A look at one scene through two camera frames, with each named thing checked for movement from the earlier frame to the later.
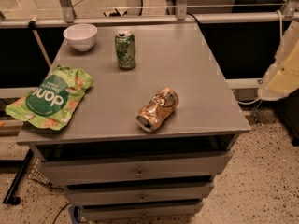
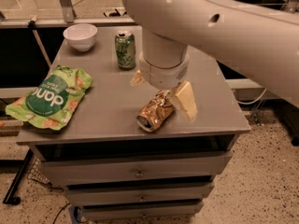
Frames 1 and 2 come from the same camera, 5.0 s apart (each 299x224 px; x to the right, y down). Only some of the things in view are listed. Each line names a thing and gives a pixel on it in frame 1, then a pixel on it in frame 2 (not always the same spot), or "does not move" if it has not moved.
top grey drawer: [55, 175] does not move
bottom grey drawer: [128, 210] does not move
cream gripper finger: [282, 78] → [186, 100]
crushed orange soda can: [161, 105] does not move
